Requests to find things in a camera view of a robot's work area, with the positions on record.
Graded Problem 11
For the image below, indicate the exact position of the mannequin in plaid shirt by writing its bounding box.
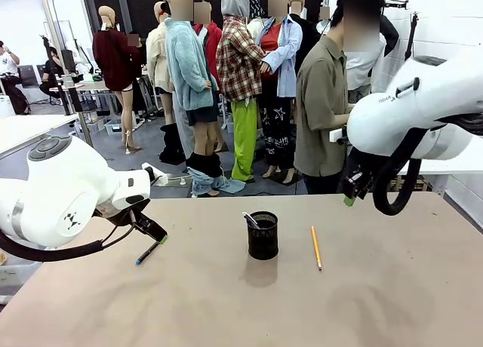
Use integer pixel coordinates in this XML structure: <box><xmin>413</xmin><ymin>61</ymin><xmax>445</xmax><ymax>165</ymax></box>
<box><xmin>215</xmin><ymin>0</ymin><xmax>266</xmax><ymax>183</ymax></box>

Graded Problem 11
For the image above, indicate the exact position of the black boots pair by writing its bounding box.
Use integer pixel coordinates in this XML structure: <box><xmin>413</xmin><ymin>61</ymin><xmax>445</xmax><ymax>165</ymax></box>
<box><xmin>158</xmin><ymin>122</ymin><xmax>186</xmax><ymax>165</ymax></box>

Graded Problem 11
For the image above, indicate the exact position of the mannequin in blue fleece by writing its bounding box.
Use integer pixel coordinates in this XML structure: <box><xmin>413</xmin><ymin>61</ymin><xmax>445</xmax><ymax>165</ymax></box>
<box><xmin>164</xmin><ymin>0</ymin><xmax>228</xmax><ymax>198</ymax></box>

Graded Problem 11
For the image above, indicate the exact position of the mannequin in beige jacket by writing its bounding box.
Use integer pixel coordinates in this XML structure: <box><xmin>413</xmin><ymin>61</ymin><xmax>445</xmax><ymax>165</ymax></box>
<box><xmin>146</xmin><ymin>1</ymin><xmax>177</xmax><ymax>126</ymax></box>

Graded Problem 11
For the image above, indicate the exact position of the person in olive shirt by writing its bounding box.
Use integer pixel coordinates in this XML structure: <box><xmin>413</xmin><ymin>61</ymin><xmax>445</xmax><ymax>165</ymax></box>
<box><xmin>293</xmin><ymin>0</ymin><xmax>383</xmax><ymax>195</ymax></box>

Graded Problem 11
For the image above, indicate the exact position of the seated person white t-shirt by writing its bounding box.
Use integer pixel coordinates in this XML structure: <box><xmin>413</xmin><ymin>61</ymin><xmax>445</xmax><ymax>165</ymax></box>
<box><xmin>0</xmin><ymin>40</ymin><xmax>23</xmax><ymax>88</ymax></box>

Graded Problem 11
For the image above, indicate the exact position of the white side table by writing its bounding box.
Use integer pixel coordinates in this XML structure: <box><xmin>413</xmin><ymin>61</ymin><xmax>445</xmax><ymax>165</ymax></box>
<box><xmin>0</xmin><ymin>113</ymin><xmax>81</xmax><ymax>156</ymax></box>

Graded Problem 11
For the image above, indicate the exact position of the person in white shirt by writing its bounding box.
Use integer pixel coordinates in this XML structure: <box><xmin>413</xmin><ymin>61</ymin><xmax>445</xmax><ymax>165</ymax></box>
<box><xmin>345</xmin><ymin>14</ymin><xmax>400</xmax><ymax>103</ymax></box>

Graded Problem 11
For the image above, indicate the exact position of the mannequin in blue shirt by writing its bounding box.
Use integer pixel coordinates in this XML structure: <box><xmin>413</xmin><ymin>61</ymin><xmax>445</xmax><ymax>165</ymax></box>
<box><xmin>256</xmin><ymin>0</ymin><xmax>304</xmax><ymax>185</ymax></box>

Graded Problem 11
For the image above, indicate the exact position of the black mesh pen holder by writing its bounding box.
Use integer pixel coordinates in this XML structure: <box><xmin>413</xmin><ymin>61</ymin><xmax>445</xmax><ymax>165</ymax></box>
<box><xmin>247</xmin><ymin>210</ymin><xmax>280</xmax><ymax>261</ymax></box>

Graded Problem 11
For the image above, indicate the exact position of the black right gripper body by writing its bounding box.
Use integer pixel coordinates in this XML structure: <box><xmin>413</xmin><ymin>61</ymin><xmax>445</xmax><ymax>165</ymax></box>
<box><xmin>341</xmin><ymin>146</ymin><xmax>379</xmax><ymax>200</ymax></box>

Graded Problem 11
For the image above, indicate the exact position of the mannequin in black garment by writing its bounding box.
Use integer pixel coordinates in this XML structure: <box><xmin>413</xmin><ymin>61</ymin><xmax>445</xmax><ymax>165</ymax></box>
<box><xmin>288</xmin><ymin>0</ymin><xmax>322</xmax><ymax>76</ymax></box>

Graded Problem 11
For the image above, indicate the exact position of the background work desk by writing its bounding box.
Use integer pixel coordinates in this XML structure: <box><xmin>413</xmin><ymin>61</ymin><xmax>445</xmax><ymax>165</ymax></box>
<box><xmin>48</xmin><ymin>78</ymin><xmax>118</xmax><ymax>116</ymax></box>

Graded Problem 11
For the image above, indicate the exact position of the silver pen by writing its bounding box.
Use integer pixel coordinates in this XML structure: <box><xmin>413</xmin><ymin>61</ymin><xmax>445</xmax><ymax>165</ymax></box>
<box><xmin>241</xmin><ymin>211</ymin><xmax>261</xmax><ymax>230</ymax></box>

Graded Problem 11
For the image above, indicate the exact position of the black wall camera stand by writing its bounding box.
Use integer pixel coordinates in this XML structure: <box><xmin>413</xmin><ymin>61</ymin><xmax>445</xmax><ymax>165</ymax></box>
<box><xmin>404</xmin><ymin>11</ymin><xmax>420</xmax><ymax>62</ymax></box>

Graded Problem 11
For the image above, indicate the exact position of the black pen blue cap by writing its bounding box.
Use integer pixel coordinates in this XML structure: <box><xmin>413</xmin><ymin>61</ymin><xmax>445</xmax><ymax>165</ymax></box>
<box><xmin>135</xmin><ymin>241</ymin><xmax>160</xmax><ymax>266</ymax></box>

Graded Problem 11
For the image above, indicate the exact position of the mannequin in red hoodie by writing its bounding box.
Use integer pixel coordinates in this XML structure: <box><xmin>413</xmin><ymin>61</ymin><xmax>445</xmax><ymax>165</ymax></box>
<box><xmin>193</xmin><ymin>2</ymin><xmax>224</xmax><ymax>99</ymax></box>

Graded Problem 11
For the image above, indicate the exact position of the black right arm hose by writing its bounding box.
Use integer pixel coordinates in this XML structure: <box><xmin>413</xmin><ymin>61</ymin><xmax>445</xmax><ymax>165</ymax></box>
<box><xmin>371</xmin><ymin>127</ymin><xmax>424</xmax><ymax>217</ymax></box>

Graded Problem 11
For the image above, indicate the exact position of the yellow pencil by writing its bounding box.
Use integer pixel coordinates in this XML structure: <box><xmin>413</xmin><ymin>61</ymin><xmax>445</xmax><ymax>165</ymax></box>
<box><xmin>310</xmin><ymin>226</ymin><xmax>323</xmax><ymax>272</ymax></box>

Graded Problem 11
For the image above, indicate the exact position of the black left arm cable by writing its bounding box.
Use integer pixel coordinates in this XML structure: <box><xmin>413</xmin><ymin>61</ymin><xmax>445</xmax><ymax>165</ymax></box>
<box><xmin>0</xmin><ymin>210</ymin><xmax>137</xmax><ymax>263</ymax></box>

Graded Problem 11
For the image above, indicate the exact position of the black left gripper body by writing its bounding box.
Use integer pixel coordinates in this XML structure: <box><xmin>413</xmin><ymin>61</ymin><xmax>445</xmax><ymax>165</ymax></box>
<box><xmin>94</xmin><ymin>202</ymin><xmax>143</xmax><ymax>229</ymax></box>

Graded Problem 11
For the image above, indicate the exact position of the grey storage bin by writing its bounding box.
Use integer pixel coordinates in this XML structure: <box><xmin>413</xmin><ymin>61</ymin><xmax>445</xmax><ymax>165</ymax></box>
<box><xmin>103</xmin><ymin>118</ymin><xmax>124</xmax><ymax>136</ymax></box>

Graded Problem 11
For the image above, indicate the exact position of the mannequin in maroon sweater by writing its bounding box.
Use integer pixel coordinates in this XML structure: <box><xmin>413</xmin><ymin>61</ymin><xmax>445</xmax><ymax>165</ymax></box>
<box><xmin>91</xmin><ymin>5</ymin><xmax>143</xmax><ymax>155</ymax></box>

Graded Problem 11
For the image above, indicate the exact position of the seated person in black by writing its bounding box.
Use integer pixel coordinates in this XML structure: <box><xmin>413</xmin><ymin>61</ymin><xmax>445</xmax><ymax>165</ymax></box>
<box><xmin>38</xmin><ymin>47</ymin><xmax>64</xmax><ymax>100</ymax></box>

